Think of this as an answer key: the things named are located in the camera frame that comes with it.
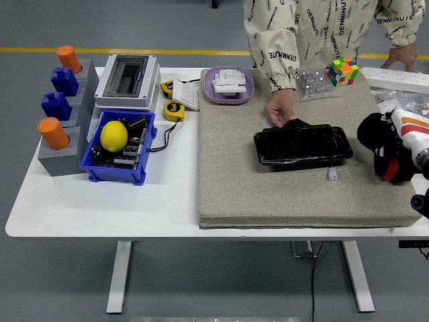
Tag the clear plastic bag of parts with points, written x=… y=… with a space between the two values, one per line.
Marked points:
x=399 y=97

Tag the purple tray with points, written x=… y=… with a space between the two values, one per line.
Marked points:
x=209 y=92

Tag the person's left hand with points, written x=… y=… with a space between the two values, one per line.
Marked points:
x=403 y=56

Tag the person's right hand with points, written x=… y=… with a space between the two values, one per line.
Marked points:
x=278 y=108

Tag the grey stepped block holder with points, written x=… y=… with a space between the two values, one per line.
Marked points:
x=60 y=162

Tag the yellow lemon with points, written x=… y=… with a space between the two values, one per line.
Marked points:
x=114 y=137

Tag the clear bag of metal nuts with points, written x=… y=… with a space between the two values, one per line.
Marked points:
x=313 y=84

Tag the grey-brown mat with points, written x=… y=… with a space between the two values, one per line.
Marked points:
x=234 y=167

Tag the white power strip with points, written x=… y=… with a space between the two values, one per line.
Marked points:
x=388 y=77

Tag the metal bracket under table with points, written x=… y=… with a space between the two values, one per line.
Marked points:
x=301 y=251

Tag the blue block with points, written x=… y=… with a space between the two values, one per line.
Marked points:
x=64 y=80
x=56 y=105

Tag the grey white distribution box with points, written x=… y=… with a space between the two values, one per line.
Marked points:
x=147 y=84

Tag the yellow tape measure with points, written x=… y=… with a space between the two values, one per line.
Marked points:
x=167 y=89
x=173 y=110

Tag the person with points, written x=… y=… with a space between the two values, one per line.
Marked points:
x=321 y=27

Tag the black control box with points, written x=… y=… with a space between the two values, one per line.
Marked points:
x=412 y=244

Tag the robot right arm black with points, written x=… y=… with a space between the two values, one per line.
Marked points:
x=419 y=203

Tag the person's left forearm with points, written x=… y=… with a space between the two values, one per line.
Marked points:
x=399 y=23

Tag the black glossy panel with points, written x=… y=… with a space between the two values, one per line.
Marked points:
x=295 y=146

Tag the robot right hand white shell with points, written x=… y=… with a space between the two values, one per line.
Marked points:
x=415 y=134

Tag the small black capacitor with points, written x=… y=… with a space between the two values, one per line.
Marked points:
x=97 y=151

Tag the blue plastic bin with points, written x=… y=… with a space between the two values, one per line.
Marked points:
x=114 y=172

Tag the multicolour puzzle cube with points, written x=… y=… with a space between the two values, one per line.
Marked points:
x=342 y=72

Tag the white table leg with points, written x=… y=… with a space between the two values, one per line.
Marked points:
x=119 y=278
x=358 y=278

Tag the dark cylindrical capacitor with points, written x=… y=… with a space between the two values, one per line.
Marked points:
x=138 y=121

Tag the black rag with red patch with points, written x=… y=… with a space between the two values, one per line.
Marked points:
x=372 y=134

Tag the person's right forearm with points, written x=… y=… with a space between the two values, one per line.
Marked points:
x=269 y=62

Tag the orange cylinder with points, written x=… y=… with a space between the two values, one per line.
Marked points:
x=68 y=58
x=53 y=134

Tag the circuit board parts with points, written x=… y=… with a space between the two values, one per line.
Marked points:
x=132 y=151

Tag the black chair caster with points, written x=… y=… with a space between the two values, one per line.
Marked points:
x=215 y=3

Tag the stack of white switch parts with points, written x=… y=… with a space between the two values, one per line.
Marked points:
x=229 y=82

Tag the white wall switch plate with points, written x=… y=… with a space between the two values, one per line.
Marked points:
x=186 y=95

